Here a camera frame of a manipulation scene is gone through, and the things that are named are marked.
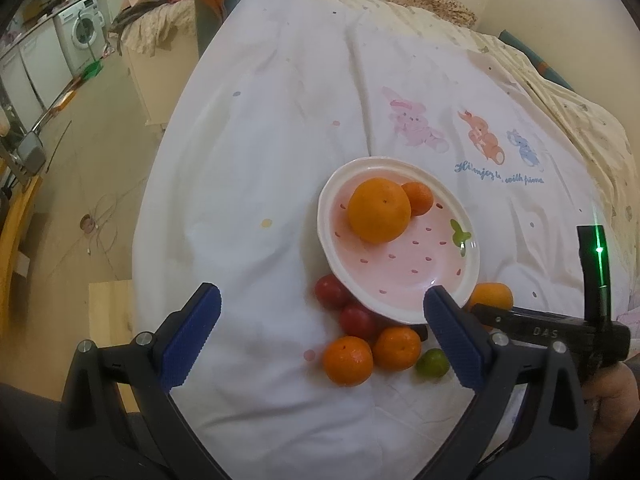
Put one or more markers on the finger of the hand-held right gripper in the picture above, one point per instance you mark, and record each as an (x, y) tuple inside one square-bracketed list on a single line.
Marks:
[(500, 317)]

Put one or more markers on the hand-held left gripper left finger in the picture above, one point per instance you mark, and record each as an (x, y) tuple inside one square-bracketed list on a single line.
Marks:
[(192, 335)]

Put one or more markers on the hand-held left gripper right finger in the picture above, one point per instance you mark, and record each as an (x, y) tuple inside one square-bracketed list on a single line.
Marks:
[(452, 345)]

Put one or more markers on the small green fruit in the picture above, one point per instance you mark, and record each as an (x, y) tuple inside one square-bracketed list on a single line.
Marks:
[(432, 362)]

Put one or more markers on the pink strawberry-pattern ceramic plate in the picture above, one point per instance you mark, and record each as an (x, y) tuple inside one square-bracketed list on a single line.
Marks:
[(400, 270)]

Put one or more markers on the red cherry tomato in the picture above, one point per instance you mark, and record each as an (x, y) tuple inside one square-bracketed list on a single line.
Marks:
[(357, 321), (331, 291)]

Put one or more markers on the person's right hand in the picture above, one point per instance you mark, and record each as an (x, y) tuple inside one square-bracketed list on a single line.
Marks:
[(612, 405)]

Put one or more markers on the pink cloth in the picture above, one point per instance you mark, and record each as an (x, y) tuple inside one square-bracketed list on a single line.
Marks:
[(629, 322)]

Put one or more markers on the small mandarin orange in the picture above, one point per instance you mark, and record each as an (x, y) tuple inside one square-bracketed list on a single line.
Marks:
[(420, 197)]

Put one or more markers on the small round floor object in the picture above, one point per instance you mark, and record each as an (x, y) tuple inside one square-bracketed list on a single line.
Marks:
[(87, 222)]

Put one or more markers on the large orange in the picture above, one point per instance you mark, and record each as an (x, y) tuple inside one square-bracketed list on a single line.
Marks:
[(377, 210)]

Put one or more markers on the yellow wooden rack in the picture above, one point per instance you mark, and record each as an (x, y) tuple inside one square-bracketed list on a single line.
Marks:
[(12, 240)]

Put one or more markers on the white animal-print blanket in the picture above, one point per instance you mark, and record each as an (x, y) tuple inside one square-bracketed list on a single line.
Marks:
[(280, 135)]

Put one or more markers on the cream patterned bedsheet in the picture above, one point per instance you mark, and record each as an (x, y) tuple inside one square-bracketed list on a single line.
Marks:
[(575, 110)]

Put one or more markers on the grey box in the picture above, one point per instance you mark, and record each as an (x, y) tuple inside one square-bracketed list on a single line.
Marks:
[(31, 152)]

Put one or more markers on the white bedside cabinet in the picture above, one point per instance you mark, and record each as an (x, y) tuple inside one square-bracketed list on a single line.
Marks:
[(155, 80)]

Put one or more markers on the teal cloth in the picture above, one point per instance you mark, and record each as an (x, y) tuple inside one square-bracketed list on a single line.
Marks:
[(540, 62)]

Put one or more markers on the green dustpan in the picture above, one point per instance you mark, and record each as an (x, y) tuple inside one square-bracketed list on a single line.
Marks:
[(92, 69)]

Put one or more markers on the white floor cabinet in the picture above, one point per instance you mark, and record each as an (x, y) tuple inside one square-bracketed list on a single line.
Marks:
[(35, 70)]

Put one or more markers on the white washing machine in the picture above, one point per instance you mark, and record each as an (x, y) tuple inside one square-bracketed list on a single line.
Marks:
[(82, 32)]

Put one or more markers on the pile of clothes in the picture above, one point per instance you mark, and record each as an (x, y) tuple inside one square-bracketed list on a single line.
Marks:
[(160, 10)]

